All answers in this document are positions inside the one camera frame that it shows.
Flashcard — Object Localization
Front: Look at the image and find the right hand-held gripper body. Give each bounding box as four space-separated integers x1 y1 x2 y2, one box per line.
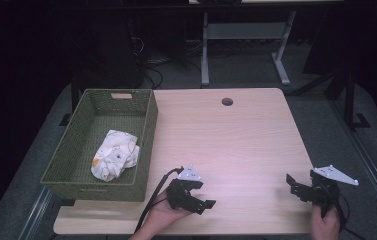
309 164 360 218

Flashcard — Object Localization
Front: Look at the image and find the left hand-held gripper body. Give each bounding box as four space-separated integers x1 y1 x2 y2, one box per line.
165 163 205 212

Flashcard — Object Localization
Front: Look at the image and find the person's left hand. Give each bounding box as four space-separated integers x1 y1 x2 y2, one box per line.
144 189 194 236

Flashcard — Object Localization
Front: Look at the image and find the person's right hand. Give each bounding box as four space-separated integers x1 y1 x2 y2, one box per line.
310 203 342 240

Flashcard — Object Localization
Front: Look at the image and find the white patterned cloth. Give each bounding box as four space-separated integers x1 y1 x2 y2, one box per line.
90 129 141 183

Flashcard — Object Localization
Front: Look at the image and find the black metal stand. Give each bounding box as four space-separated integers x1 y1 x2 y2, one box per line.
342 71 372 132

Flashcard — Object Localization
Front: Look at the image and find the green woven basket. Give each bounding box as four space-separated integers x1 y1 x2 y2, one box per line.
40 88 159 203

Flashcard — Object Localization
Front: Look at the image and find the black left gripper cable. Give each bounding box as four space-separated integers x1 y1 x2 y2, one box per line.
133 166 185 234

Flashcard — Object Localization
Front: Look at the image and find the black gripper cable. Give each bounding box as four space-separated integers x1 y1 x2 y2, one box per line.
322 186 365 240
133 166 185 234

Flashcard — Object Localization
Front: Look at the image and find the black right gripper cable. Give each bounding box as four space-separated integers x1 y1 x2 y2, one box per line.
322 186 365 240

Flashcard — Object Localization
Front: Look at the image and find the aluminium floor rail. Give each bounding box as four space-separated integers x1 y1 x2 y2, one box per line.
17 187 54 240
329 99 377 223

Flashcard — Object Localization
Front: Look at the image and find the tangle of black floor cables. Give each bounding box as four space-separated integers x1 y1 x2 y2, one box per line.
129 34 204 90

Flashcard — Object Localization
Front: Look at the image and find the grey metal desk frame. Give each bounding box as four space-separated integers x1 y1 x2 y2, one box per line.
200 10 297 88

